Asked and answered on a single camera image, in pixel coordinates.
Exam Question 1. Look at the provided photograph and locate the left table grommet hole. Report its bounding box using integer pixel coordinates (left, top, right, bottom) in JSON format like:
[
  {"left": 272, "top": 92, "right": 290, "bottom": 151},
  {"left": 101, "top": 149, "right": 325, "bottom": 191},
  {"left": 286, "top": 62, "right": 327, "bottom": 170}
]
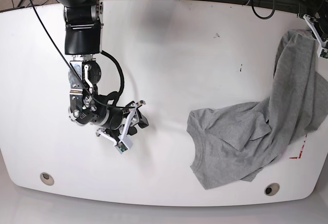
[{"left": 40, "top": 172, "right": 54, "bottom": 186}]

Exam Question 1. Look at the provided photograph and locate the red tape rectangle marking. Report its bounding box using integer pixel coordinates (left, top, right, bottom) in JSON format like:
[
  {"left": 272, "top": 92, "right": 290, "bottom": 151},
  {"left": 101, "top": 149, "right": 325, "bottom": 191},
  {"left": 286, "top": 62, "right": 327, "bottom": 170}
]
[{"left": 289, "top": 134, "right": 308, "bottom": 159}]

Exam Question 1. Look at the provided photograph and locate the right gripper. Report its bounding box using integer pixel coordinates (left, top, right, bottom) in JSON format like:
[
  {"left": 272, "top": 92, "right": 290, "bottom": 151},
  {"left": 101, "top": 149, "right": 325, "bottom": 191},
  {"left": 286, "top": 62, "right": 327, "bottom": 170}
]
[{"left": 96, "top": 100, "right": 149, "bottom": 147}]

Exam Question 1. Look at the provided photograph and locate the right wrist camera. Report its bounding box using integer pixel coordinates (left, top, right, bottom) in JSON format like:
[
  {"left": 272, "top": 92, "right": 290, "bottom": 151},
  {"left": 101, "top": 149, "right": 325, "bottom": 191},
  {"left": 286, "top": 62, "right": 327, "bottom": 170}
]
[{"left": 114, "top": 138, "right": 133, "bottom": 154}]

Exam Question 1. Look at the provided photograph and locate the grey t-shirt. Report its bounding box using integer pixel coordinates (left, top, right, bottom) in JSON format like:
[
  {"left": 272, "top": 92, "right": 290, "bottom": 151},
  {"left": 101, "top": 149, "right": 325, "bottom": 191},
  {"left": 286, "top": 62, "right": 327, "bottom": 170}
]
[{"left": 187, "top": 30, "right": 327, "bottom": 190}]

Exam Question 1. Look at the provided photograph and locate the right table grommet hole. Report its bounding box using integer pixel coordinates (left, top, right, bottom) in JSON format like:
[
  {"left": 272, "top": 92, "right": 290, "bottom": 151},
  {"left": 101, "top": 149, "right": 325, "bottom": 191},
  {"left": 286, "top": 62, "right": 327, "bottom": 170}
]
[{"left": 264, "top": 183, "right": 280, "bottom": 196}]

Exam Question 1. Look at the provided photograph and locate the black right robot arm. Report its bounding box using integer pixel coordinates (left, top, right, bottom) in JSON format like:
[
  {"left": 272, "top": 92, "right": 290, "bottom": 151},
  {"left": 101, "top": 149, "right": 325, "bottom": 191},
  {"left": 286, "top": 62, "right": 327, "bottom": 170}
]
[{"left": 57, "top": 0, "right": 149, "bottom": 153}]

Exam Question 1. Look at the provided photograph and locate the table grommet hole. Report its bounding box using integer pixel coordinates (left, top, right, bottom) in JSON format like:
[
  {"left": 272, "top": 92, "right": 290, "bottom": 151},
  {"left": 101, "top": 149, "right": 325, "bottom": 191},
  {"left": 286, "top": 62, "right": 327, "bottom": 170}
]
[
  {"left": 264, "top": 183, "right": 280, "bottom": 196},
  {"left": 40, "top": 172, "right": 54, "bottom": 186}
]

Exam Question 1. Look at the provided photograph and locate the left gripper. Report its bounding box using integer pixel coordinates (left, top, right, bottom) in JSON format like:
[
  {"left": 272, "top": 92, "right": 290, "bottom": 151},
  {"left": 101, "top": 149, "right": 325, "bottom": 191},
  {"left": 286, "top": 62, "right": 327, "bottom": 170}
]
[{"left": 297, "top": 13, "right": 327, "bottom": 50}]

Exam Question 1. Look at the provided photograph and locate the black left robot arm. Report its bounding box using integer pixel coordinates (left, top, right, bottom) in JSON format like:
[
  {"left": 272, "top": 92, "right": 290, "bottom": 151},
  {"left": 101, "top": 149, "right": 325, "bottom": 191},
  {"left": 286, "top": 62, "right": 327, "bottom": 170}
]
[{"left": 302, "top": 0, "right": 327, "bottom": 59}]

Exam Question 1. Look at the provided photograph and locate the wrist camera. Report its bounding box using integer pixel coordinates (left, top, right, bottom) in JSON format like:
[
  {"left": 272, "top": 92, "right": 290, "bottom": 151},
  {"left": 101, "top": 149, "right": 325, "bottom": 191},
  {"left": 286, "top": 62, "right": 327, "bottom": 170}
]
[
  {"left": 317, "top": 47, "right": 328, "bottom": 59},
  {"left": 114, "top": 138, "right": 133, "bottom": 154}
]

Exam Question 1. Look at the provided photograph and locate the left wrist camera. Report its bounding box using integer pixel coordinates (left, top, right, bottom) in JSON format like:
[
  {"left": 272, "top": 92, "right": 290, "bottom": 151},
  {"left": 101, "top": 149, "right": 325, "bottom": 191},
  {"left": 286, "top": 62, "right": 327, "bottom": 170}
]
[{"left": 317, "top": 47, "right": 328, "bottom": 59}]

